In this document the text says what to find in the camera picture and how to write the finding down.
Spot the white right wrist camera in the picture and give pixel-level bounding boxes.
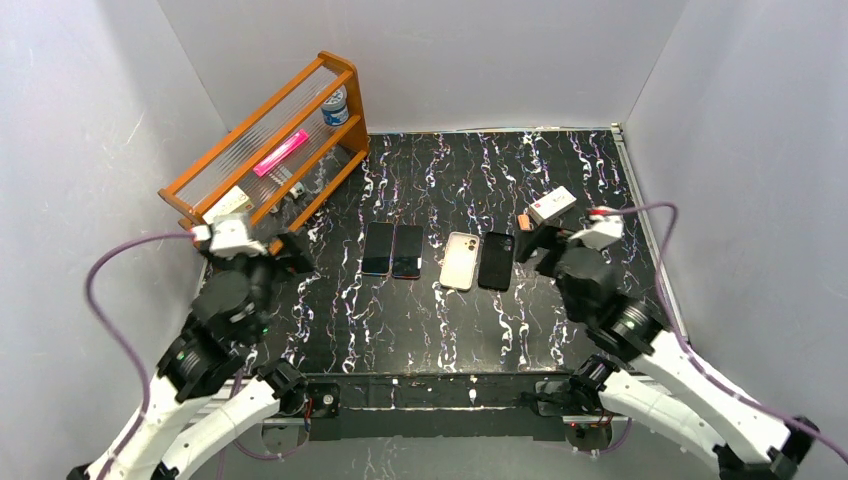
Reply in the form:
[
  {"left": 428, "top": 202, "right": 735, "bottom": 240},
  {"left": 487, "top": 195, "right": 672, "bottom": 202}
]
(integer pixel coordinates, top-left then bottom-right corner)
[{"left": 568, "top": 207, "right": 624, "bottom": 251}]

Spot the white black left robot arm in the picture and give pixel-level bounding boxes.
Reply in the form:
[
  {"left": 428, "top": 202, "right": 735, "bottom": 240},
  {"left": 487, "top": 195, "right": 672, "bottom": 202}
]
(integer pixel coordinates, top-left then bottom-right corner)
[{"left": 67, "top": 225, "right": 314, "bottom": 479}]

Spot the white blue round jar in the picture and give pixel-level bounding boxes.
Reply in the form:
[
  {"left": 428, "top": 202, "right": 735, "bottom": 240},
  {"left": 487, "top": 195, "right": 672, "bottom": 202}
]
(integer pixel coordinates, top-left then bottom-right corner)
[{"left": 320, "top": 86, "right": 349, "bottom": 127}]

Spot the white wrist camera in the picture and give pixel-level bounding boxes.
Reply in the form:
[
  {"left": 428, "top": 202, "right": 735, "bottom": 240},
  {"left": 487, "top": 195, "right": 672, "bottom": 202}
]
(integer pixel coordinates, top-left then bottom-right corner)
[
  {"left": 568, "top": 207, "right": 624, "bottom": 251},
  {"left": 189, "top": 213, "right": 268, "bottom": 259}
]

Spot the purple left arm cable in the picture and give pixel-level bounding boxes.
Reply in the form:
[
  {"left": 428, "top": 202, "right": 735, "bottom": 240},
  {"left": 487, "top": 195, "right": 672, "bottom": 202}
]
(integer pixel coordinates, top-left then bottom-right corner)
[{"left": 84, "top": 230, "right": 200, "bottom": 480}]

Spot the white red box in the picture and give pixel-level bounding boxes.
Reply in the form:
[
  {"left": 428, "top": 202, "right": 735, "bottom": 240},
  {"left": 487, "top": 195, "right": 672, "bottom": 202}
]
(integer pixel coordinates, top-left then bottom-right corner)
[{"left": 528, "top": 186, "right": 577, "bottom": 226}]

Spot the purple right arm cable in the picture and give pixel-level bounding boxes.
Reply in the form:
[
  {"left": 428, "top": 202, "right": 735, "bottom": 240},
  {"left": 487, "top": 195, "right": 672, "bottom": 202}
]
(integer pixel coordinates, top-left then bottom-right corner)
[{"left": 616, "top": 201, "right": 839, "bottom": 458}]

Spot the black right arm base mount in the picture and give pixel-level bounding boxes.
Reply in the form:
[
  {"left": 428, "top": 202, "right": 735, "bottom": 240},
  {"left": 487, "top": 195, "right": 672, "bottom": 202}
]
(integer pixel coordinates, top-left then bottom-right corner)
[{"left": 518, "top": 380, "right": 583, "bottom": 417}]

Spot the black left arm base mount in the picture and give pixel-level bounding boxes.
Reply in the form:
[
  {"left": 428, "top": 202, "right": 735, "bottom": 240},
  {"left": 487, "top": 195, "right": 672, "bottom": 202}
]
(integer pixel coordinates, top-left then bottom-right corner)
[{"left": 306, "top": 381, "right": 341, "bottom": 419}]

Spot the cream green box on shelf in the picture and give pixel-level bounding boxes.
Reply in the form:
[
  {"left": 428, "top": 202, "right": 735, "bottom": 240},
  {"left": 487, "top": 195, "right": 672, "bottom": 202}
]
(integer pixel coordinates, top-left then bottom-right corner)
[{"left": 202, "top": 186, "right": 254, "bottom": 224}]

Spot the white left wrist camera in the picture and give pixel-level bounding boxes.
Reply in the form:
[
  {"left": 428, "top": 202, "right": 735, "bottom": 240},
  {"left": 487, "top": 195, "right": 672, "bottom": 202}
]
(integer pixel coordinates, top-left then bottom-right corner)
[{"left": 189, "top": 213, "right": 268, "bottom": 259}]

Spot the black phone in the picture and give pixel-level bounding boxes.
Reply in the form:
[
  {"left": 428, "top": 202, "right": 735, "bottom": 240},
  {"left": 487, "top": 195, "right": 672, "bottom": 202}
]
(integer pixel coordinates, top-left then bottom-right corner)
[{"left": 361, "top": 222, "right": 395, "bottom": 276}]

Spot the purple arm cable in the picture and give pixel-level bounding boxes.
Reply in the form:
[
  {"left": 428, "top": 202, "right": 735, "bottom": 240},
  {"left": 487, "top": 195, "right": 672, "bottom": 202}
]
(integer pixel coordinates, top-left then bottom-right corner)
[
  {"left": 616, "top": 201, "right": 839, "bottom": 458},
  {"left": 84, "top": 230, "right": 200, "bottom": 480}
]

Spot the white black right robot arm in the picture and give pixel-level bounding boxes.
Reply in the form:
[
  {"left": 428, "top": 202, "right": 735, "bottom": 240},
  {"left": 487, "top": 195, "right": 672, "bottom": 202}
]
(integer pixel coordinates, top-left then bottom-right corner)
[{"left": 523, "top": 232, "right": 818, "bottom": 479}]

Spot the pink flat box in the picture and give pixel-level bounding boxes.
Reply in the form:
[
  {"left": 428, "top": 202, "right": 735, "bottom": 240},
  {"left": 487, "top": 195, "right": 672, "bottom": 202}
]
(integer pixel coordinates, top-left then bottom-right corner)
[{"left": 253, "top": 129, "right": 310, "bottom": 177}]

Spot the orange wooden shelf rack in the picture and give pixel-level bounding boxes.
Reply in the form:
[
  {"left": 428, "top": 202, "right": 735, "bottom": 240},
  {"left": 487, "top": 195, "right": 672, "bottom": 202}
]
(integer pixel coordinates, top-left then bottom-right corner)
[{"left": 158, "top": 51, "right": 370, "bottom": 231}]

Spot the small item on lower shelf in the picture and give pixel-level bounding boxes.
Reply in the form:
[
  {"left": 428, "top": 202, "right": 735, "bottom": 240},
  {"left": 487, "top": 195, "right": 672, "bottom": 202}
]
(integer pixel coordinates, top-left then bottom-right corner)
[{"left": 288, "top": 182, "right": 306, "bottom": 199}]

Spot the orange white marker tube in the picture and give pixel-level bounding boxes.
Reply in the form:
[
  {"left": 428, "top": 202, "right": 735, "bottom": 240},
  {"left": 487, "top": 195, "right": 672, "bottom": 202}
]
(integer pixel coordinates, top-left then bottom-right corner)
[{"left": 516, "top": 213, "right": 534, "bottom": 232}]

